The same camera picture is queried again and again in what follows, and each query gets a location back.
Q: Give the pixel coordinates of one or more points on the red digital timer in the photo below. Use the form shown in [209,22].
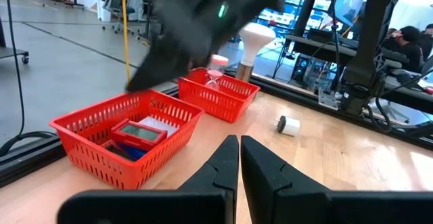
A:
[140,132]

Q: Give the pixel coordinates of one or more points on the black post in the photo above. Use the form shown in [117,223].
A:
[306,7]

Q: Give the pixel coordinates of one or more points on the white plug adapter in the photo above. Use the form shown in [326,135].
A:
[291,126]

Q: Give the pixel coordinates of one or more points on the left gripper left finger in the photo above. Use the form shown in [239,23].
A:
[230,170]

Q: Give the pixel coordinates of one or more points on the computer monitor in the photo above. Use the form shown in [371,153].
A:
[350,0]

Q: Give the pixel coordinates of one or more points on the red plastic basket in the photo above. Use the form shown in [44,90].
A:
[216,105]
[98,164]

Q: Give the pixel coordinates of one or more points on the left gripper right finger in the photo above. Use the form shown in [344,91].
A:
[267,190]

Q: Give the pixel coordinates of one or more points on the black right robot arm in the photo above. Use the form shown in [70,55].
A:
[368,48]

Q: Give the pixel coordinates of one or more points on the white bulb lamp metal base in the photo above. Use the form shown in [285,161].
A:
[257,38]

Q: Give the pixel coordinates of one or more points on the black wheeled cart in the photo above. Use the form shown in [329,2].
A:
[10,52]

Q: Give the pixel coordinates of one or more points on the office desk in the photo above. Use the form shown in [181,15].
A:
[324,48]

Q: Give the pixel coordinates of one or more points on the blue digital timer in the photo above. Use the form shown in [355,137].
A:
[133,152]

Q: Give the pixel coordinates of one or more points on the pink sand hourglass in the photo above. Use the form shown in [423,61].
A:
[219,61]

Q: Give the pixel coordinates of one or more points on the white rectangular block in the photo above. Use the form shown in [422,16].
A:
[162,126]

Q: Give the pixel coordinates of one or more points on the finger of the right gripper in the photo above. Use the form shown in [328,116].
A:
[162,65]

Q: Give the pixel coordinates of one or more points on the office chair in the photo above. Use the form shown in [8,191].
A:
[118,7]

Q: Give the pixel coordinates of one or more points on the person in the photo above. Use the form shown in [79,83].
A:
[428,39]
[407,44]

